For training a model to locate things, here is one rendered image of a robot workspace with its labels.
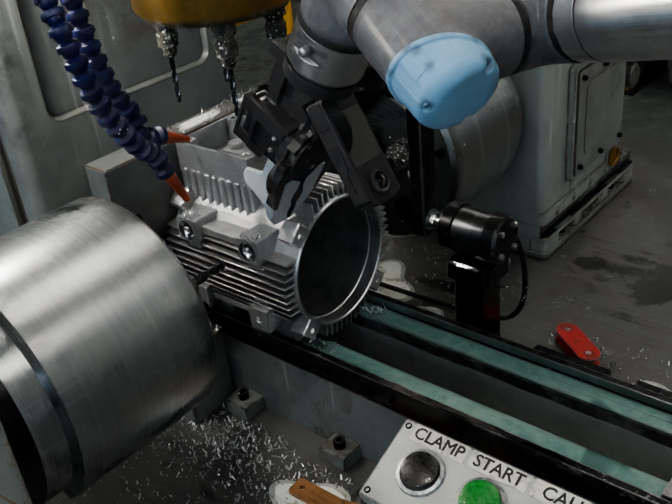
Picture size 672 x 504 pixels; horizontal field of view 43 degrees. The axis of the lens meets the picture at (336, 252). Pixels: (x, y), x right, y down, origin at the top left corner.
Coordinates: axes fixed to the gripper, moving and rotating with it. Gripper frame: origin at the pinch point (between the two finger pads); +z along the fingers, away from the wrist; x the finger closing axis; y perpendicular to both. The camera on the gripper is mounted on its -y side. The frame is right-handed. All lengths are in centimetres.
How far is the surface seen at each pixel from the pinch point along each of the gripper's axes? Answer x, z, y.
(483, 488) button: 20.3, -17.4, -33.1
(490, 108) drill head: -37.6, -1.8, -3.0
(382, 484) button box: 22.6, -12.4, -27.9
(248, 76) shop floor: -264, 241, 196
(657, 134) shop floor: -285, 126, -1
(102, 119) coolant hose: 15.0, -10.4, 13.5
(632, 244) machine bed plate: -61, 17, -28
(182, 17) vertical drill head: 2.2, -14.7, 17.9
